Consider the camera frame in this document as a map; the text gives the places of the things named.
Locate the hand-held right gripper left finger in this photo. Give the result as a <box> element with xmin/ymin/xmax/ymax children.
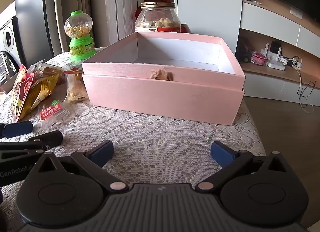
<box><xmin>37</xmin><ymin>140</ymin><xmax>129</xmax><ymax>194</ymax></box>

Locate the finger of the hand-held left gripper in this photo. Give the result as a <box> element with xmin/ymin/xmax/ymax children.
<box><xmin>0</xmin><ymin>121</ymin><xmax>33</xmax><ymax>139</ymax></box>
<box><xmin>0</xmin><ymin>131</ymin><xmax>63</xmax><ymax>162</ymax></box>

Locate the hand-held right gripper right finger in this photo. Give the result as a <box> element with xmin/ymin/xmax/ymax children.
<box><xmin>195</xmin><ymin>141</ymin><xmax>288</xmax><ymax>194</ymax></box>

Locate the yellow snack packet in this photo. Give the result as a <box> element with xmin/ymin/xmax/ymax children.
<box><xmin>19</xmin><ymin>75</ymin><xmax>59</xmax><ymax>120</ymax></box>

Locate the clear packet with brown snack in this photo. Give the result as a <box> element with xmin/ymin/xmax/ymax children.
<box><xmin>27</xmin><ymin>60</ymin><xmax>63</xmax><ymax>80</ymax></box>

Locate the small red yellow packet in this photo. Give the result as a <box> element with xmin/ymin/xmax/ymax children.
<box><xmin>62</xmin><ymin>62</ymin><xmax>84</xmax><ymax>75</ymax></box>

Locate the pink cardboard box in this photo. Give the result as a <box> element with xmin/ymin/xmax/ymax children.
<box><xmin>81</xmin><ymin>32</ymin><xmax>245</xmax><ymax>125</ymax></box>

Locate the small red label packet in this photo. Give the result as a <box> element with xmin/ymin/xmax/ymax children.
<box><xmin>40</xmin><ymin>100</ymin><xmax>69</xmax><ymax>125</ymax></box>

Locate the red snack packet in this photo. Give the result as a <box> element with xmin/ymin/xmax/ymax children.
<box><xmin>10</xmin><ymin>65</ymin><xmax>34</xmax><ymax>122</ymax></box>

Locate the white lace tablecloth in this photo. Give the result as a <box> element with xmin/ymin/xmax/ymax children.
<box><xmin>0</xmin><ymin>47</ymin><xmax>267</xmax><ymax>232</ymax></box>

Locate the clear packet with pale biscuit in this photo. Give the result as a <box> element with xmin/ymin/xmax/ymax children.
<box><xmin>64</xmin><ymin>72</ymin><xmax>88</xmax><ymax>103</ymax></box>

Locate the white speaker box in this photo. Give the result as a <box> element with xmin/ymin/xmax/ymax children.
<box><xmin>0</xmin><ymin>1</ymin><xmax>25</xmax><ymax>71</ymax></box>

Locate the green candy dispenser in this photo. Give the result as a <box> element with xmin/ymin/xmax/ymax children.
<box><xmin>64</xmin><ymin>10</ymin><xmax>96</xmax><ymax>61</ymax></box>

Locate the pink round pouch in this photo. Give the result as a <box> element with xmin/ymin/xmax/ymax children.
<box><xmin>251</xmin><ymin>52</ymin><xmax>269</xmax><ymax>66</ymax></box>

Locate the dark green toy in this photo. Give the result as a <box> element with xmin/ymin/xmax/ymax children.
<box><xmin>237</xmin><ymin>38</ymin><xmax>252</xmax><ymax>63</ymax></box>

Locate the white router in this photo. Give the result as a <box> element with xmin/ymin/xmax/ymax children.
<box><xmin>261</xmin><ymin>43</ymin><xmax>286</xmax><ymax>71</ymax></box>

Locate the black small box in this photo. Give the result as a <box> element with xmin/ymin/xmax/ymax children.
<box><xmin>270</xmin><ymin>40</ymin><xmax>282</xmax><ymax>54</ymax></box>

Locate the grey refrigerator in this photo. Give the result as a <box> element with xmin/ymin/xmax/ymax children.
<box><xmin>15</xmin><ymin>0</ymin><xmax>58</xmax><ymax>60</ymax></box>

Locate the glass jar with gold lid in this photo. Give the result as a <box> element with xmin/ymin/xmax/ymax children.
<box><xmin>135</xmin><ymin>2</ymin><xmax>181</xmax><ymax>33</ymax></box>

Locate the white wooden TV cabinet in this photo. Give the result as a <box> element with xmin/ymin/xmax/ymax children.
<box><xmin>236</xmin><ymin>0</ymin><xmax>320</xmax><ymax>113</ymax></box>

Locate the white door panel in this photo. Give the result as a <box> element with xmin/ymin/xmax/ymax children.
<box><xmin>174</xmin><ymin>0</ymin><xmax>244</xmax><ymax>55</ymax></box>

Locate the black cable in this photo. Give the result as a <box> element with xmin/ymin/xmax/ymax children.
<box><xmin>297</xmin><ymin>56</ymin><xmax>316</xmax><ymax>109</ymax></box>

